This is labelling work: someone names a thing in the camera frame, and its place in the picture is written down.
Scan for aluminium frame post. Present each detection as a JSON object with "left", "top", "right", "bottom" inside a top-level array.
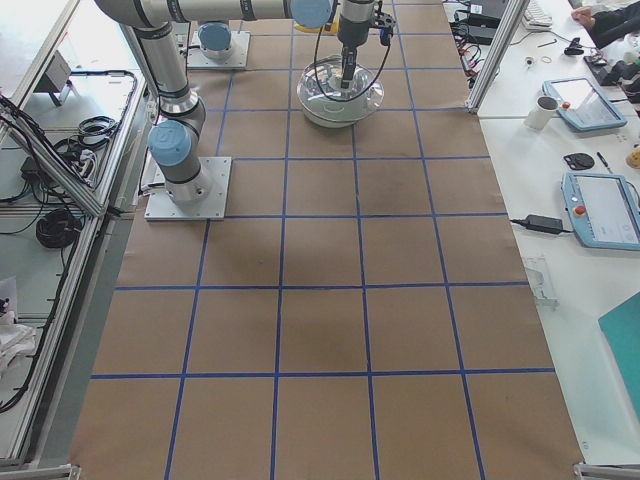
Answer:
[{"left": 466, "top": 0, "right": 528, "bottom": 114}]

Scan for yellow corn cob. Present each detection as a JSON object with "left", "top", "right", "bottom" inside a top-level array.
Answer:
[{"left": 324, "top": 21, "right": 339, "bottom": 35}]

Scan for blue teach pendant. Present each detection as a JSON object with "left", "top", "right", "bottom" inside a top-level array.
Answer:
[
  {"left": 561, "top": 172, "right": 639, "bottom": 251},
  {"left": 542, "top": 77, "right": 627, "bottom": 132}
]

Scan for near blue teach pendant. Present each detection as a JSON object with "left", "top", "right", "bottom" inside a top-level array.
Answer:
[{"left": 561, "top": 172, "right": 639, "bottom": 251}]

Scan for far blue teach pendant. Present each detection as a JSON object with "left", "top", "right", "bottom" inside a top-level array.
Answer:
[{"left": 542, "top": 77, "right": 627, "bottom": 132}]

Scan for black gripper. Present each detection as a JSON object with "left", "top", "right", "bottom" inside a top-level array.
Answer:
[{"left": 337, "top": 0, "right": 373, "bottom": 88}]

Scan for pale green electric pot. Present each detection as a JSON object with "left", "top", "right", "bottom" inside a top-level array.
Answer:
[{"left": 302, "top": 97, "right": 378, "bottom": 129}]

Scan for glass pot lid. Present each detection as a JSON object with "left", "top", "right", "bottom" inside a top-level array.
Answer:
[{"left": 297, "top": 55, "right": 384, "bottom": 109}]

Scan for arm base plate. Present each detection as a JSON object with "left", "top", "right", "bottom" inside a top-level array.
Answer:
[
  {"left": 144, "top": 157, "right": 232, "bottom": 221},
  {"left": 187, "top": 31, "right": 251, "bottom": 71}
]

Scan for white mug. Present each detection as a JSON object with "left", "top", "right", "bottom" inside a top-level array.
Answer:
[{"left": 524, "top": 95, "right": 559, "bottom": 131}]

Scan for small black power brick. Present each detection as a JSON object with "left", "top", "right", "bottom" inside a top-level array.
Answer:
[{"left": 524, "top": 214, "right": 566, "bottom": 235}]

